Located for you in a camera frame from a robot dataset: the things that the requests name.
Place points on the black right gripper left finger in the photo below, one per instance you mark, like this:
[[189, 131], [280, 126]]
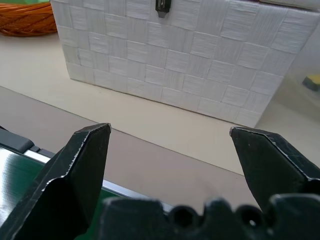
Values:
[[75, 180]]

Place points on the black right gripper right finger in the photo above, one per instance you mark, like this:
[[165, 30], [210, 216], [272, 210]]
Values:
[[270, 167]]

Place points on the green conveyor belt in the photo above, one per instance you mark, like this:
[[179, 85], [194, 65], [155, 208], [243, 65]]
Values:
[[22, 175]]

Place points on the yellow and green sponge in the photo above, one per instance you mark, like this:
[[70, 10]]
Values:
[[312, 81]]

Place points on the white woven storage box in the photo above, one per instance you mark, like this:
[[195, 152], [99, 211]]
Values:
[[175, 57]]

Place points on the orange wicker basket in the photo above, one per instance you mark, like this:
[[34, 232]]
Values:
[[25, 18]]

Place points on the black metal box latch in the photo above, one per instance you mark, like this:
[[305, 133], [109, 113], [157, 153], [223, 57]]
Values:
[[163, 7]]

